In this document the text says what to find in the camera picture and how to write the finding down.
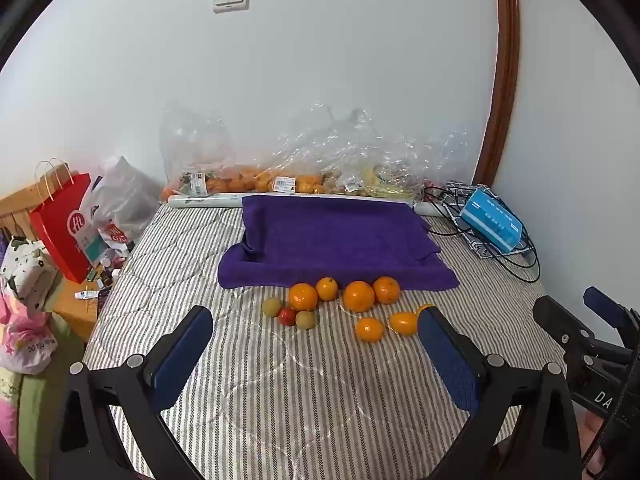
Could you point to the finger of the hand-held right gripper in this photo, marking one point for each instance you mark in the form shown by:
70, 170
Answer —
560, 322
607, 310

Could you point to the white floral cloth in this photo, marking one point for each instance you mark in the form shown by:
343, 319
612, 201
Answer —
27, 270

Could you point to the medium orange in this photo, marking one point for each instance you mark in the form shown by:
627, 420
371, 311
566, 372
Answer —
387, 290

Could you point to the small oval orange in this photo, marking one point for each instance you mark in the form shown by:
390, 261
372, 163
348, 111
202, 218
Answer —
423, 308
369, 329
403, 323

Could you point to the yellow-green plum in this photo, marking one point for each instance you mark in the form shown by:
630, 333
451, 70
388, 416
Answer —
272, 306
305, 319

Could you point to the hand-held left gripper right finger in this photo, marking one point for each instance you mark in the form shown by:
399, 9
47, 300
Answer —
450, 360

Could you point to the purple towel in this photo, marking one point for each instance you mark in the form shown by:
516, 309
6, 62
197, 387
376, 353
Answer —
330, 240

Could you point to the large orange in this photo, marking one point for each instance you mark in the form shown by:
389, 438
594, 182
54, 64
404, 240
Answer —
303, 297
358, 296

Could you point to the small round orange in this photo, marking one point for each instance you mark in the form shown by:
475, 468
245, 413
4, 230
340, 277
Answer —
327, 289

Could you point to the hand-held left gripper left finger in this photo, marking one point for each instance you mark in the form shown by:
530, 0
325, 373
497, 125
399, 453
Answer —
182, 355

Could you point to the wooden nightstand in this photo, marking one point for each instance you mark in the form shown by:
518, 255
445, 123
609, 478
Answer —
70, 310

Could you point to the clear bag of small oranges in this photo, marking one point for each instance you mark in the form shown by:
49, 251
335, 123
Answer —
300, 182

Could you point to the teal and white packet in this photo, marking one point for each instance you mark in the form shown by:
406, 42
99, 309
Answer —
94, 249

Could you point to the wooden headboard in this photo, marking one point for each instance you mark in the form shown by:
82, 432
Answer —
20, 210

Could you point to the green bedding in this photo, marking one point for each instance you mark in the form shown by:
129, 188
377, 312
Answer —
45, 400

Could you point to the white plastic bag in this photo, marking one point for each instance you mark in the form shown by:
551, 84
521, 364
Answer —
125, 195

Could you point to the grey striped quilt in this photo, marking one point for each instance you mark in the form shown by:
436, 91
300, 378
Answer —
280, 400

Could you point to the person's right hand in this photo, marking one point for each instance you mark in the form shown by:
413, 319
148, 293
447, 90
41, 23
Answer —
589, 435

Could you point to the white tube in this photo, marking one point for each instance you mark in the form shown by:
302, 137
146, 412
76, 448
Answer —
86, 295

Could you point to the clear bag of yellow produce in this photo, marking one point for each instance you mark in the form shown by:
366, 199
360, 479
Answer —
390, 180

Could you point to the blue and white box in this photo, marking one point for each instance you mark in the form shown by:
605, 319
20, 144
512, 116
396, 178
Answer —
492, 220

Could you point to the red and white packet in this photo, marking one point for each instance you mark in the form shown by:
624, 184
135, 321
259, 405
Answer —
116, 236

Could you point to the red paper bag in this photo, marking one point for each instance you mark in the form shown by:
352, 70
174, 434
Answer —
55, 230

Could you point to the small red tomato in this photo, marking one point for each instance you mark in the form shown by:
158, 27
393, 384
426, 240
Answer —
287, 316

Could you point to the white paper roll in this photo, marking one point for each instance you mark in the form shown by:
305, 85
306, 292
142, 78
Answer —
205, 201

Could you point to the brown wooden door frame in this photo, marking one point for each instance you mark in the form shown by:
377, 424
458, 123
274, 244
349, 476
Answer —
505, 60

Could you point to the pink cloth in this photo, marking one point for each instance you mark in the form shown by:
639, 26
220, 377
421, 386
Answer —
25, 345

